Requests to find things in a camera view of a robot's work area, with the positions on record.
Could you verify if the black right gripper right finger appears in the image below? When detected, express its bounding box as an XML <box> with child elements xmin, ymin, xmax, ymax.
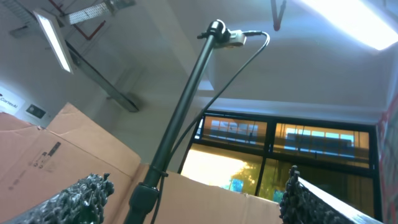
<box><xmin>279</xmin><ymin>165</ymin><xmax>382</xmax><ymax>224</ymax></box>

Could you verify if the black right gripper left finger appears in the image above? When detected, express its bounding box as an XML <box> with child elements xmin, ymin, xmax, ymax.
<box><xmin>6</xmin><ymin>173</ymin><xmax>114</xmax><ymax>224</ymax></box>

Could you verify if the black framed window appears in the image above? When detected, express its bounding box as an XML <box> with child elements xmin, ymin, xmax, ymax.
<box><xmin>178</xmin><ymin>111</ymin><xmax>382</xmax><ymax>220</ymax></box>

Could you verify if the left ceiling light panel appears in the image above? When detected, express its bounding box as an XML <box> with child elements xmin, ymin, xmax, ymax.
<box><xmin>33</xmin><ymin>9</ymin><xmax>74</xmax><ymax>74</ymax></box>

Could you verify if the ceiling light panel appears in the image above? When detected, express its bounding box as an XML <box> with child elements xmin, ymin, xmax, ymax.
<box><xmin>300</xmin><ymin>0</ymin><xmax>397</xmax><ymax>51</ymax></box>
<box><xmin>33</xmin><ymin>9</ymin><xmax>74</xmax><ymax>74</ymax></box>

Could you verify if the right ceiling light panel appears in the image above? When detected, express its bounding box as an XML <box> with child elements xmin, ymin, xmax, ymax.
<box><xmin>300</xmin><ymin>0</ymin><xmax>397</xmax><ymax>51</ymax></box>

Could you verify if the black overhead camera pole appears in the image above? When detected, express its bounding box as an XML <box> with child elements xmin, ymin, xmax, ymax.
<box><xmin>124</xmin><ymin>19</ymin><xmax>227</xmax><ymax>224</ymax></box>

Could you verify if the brown cardboard box wall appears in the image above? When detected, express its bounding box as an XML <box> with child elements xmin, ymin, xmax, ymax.
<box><xmin>1</xmin><ymin>104</ymin><xmax>280</xmax><ymax>224</ymax></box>

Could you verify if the white wall sign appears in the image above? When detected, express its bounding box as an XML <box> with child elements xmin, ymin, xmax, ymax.
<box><xmin>0</xmin><ymin>86</ymin><xmax>25</xmax><ymax>115</ymax></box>

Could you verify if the black overhead camera cable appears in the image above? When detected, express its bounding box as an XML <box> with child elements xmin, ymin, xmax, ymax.
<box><xmin>149</xmin><ymin>30</ymin><xmax>271</xmax><ymax>224</ymax></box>

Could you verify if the grey overhead camera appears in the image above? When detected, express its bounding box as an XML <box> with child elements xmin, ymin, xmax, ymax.
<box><xmin>215</xmin><ymin>29</ymin><xmax>246</xmax><ymax>49</ymax></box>

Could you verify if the metal ceiling cable tray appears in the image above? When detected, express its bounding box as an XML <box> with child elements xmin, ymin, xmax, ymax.
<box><xmin>63</xmin><ymin>0</ymin><xmax>137</xmax><ymax>26</ymax></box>

